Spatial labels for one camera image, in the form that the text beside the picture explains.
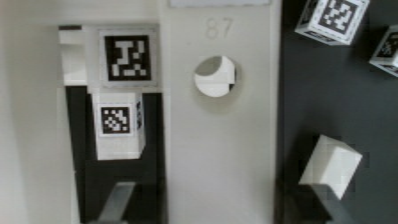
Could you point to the white right fence wall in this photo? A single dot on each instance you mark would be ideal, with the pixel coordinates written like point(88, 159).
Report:
point(332, 165)

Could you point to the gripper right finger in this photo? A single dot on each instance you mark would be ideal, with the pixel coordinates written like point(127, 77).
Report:
point(325, 210)

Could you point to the white tagged cube nut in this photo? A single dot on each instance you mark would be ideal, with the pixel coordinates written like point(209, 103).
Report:
point(383, 58)
point(330, 19)

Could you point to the white chair back frame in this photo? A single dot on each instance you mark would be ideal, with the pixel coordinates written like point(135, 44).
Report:
point(218, 57)

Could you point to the white chair leg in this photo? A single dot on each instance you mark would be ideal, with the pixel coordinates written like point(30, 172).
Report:
point(119, 126)

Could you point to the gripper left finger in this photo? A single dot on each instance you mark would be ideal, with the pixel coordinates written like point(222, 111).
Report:
point(115, 204)

